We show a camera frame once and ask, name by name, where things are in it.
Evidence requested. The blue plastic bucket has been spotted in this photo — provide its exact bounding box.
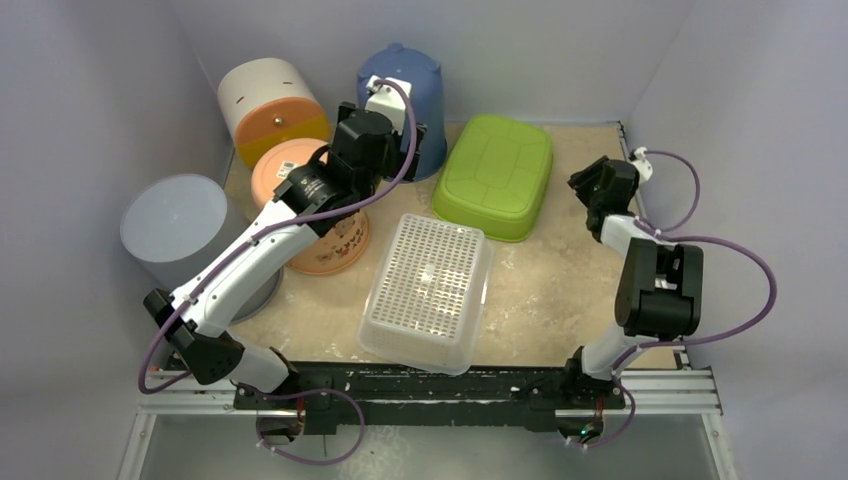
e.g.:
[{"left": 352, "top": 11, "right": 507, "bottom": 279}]
[{"left": 357, "top": 43, "right": 447, "bottom": 181}]

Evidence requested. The green white plastic basket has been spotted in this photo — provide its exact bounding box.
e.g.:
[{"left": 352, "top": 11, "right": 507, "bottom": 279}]
[{"left": 431, "top": 114, "right": 553, "bottom": 243}]

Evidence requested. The orange capybara bucket blue rim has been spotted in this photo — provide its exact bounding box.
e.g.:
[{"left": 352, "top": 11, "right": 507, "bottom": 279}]
[{"left": 251, "top": 138, "right": 371, "bottom": 275}]

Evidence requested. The white mesh basket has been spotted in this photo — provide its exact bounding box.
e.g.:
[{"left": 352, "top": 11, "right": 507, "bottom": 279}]
[{"left": 357, "top": 214, "right": 494, "bottom": 376}]

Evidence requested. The large grey plastic bucket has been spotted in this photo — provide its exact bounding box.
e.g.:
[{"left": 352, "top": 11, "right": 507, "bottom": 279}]
[{"left": 120, "top": 174, "right": 249, "bottom": 291}]

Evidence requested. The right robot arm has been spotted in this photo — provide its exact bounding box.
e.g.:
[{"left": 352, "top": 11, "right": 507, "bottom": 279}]
[{"left": 561, "top": 156, "right": 704, "bottom": 407}]

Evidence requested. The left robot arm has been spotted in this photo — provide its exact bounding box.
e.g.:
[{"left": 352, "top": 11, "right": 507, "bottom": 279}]
[{"left": 143, "top": 102, "right": 427, "bottom": 409}]

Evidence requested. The white mini drawer cabinet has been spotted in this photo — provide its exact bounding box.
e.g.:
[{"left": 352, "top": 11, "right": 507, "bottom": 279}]
[{"left": 217, "top": 58, "right": 330, "bottom": 169}]

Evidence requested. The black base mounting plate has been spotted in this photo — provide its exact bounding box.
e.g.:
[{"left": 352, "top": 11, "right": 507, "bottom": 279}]
[{"left": 234, "top": 361, "right": 626, "bottom": 436}]

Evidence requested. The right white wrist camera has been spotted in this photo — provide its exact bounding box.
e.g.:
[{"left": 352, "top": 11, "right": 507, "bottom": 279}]
[{"left": 629, "top": 147, "right": 653, "bottom": 185}]

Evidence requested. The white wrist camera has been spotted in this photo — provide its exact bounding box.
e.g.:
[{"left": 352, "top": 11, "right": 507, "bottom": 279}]
[
  {"left": 629, "top": 147, "right": 653, "bottom": 185},
  {"left": 364, "top": 75, "right": 412, "bottom": 134}
]

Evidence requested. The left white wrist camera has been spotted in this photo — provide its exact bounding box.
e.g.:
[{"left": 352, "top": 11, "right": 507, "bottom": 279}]
[{"left": 364, "top": 75, "right": 412, "bottom": 134}]

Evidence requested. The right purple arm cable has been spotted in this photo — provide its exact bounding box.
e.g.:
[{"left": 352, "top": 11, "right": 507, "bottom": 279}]
[{"left": 609, "top": 149, "right": 778, "bottom": 376}]

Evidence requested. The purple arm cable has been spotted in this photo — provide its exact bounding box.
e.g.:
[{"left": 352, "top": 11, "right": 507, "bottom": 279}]
[
  {"left": 609, "top": 149, "right": 778, "bottom": 376},
  {"left": 137, "top": 78, "right": 420, "bottom": 396}
]

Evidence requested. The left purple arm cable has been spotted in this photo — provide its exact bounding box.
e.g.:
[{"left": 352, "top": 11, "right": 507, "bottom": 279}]
[{"left": 137, "top": 78, "right": 420, "bottom": 396}]

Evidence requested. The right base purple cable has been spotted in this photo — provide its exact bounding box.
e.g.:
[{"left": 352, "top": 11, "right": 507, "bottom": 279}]
[{"left": 564, "top": 377, "right": 637, "bottom": 452}]

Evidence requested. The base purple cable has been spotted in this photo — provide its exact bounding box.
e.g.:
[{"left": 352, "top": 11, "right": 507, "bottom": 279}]
[
  {"left": 254, "top": 385, "right": 368, "bottom": 466},
  {"left": 564, "top": 377, "right": 637, "bottom": 452}
]

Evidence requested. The aluminium frame rail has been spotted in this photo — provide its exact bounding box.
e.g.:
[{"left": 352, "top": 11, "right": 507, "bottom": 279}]
[{"left": 119, "top": 122, "right": 737, "bottom": 480}]

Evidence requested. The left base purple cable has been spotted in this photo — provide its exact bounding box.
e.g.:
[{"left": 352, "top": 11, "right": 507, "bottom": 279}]
[{"left": 254, "top": 385, "right": 368, "bottom": 466}]

